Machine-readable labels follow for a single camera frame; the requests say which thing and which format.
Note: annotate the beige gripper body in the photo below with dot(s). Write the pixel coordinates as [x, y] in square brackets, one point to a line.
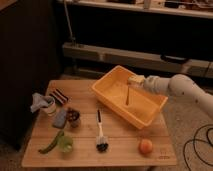
[136, 80]

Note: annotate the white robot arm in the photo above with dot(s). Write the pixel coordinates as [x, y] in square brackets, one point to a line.
[178, 85]

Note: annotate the yellow plastic tray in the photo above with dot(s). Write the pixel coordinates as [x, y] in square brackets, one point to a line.
[136, 106]

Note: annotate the white lower shelf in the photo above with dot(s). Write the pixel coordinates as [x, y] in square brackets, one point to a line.
[136, 59]

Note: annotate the white shelf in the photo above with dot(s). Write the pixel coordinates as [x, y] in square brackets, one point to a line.
[136, 59]
[144, 7]

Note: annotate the orange round fruit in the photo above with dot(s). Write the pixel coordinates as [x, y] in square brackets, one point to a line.
[145, 146]

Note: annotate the black white dish brush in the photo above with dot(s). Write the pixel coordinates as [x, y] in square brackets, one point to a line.
[101, 140]

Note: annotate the metal stand pole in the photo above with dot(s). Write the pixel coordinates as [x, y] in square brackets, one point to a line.
[71, 35]

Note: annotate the striped dark rectangular block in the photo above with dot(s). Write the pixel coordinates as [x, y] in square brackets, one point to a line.
[59, 97]

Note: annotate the grey blue sponge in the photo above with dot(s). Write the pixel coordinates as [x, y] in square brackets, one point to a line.
[60, 119]

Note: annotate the white upper shelf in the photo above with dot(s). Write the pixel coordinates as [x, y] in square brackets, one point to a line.
[144, 7]

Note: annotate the green plastic cup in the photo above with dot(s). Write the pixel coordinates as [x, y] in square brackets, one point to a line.
[65, 144]

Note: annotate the grey blue cloth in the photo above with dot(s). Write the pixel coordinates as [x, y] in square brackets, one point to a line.
[38, 102]

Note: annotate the dark cabinet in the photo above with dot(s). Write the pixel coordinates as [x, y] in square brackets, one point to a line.
[29, 59]

